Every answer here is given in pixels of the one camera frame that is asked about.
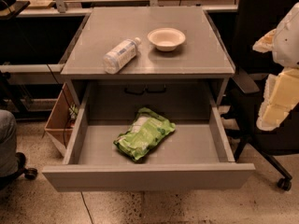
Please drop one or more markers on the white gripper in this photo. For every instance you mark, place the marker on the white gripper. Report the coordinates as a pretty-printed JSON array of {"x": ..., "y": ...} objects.
[{"x": 288, "y": 46}]

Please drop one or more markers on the green rice chip bag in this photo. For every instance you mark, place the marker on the green rice chip bag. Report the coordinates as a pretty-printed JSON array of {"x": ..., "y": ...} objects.
[{"x": 147, "y": 132}]

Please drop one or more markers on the grey cabinet with counter top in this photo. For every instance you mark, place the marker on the grey cabinet with counter top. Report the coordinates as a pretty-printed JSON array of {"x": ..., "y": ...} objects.
[{"x": 202, "y": 57}]

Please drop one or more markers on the open grey top drawer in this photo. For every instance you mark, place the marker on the open grey top drawer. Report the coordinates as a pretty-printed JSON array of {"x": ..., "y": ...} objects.
[{"x": 197, "y": 155}]

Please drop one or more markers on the white paper bowl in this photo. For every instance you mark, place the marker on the white paper bowl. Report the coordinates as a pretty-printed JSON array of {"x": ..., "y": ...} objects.
[{"x": 166, "y": 39}]

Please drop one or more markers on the clear plastic water bottle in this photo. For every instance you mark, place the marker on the clear plastic water bottle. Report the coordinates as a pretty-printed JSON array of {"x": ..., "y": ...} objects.
[{"x": 121, "y": 55}]

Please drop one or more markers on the brown cardboard box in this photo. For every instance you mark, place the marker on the brown cardboard box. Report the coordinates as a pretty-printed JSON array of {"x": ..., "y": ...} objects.
[{"x": 60, "y": 124}]

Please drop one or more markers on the black chair caster base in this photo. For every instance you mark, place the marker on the black chair caster base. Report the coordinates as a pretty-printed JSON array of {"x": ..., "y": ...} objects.
[{"x": 29, "y": 173}]

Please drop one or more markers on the person's leg in jeans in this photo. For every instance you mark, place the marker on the person's leg in jeans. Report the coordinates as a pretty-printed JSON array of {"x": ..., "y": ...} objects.
[{"x": 8, "y": 144}]

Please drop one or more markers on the grey desk frame rail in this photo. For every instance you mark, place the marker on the grey desk frame rail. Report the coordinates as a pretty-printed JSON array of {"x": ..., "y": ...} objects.
[{"x": 31, "y": 68}]

